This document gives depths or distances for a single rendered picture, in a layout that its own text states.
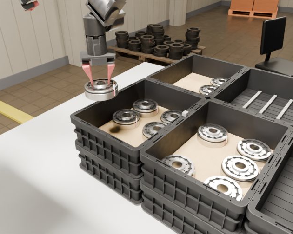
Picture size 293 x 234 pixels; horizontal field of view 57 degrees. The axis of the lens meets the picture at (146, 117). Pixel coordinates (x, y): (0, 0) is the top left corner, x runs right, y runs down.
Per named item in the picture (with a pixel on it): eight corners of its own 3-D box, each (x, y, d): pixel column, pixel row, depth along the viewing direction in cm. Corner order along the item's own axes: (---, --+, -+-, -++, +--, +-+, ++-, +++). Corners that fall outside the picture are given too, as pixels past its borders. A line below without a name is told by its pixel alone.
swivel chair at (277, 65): (299, 98, 296) (326, 19, 251) (300, 122, 255) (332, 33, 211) (248, 89, 315) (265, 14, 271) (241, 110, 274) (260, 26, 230)
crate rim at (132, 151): (136, 159, 74) (136, 152, 73) (68, 121, 90) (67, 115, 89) (206, 103, 101) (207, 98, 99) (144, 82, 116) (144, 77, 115)
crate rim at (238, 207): (242, 217, 58) (244, 209, 57) (136, 159, 74) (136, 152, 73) (293, 133, 85) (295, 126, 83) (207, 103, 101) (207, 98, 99)
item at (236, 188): (232, 213, 65) (232, 211, 65) (195, 193, 70) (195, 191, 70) (248, 189, 72) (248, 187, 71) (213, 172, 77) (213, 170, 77)
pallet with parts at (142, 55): (140, 42, 468) (139, 15, 444) (206, 57, 408) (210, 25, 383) (106, 56, 409) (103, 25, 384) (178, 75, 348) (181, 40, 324)
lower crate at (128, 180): (137, 209, 85) (137, 181, 79) (76, 167, 101) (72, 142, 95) (201, 147, 111) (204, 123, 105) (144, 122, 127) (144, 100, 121)
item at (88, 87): (102, 95, 79) (102, 94, 79) (77, 88, 84) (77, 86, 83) (123, 83, 86) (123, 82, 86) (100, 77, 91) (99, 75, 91)
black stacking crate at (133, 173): (137, 183, 79) (136, 153, 73) (73, 144, 95) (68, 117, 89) (203, 125, 106) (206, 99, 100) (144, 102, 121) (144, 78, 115)
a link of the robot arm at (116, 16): (90, -15, 68) (112, 10, 67) (120, -19, 76) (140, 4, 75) (75, 20, 76) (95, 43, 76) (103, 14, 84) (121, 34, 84)
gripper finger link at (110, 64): (92, 80, 87) (89, 52, 82) (115, 78, 88) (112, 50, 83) (93, 89, 81) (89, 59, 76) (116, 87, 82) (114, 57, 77)
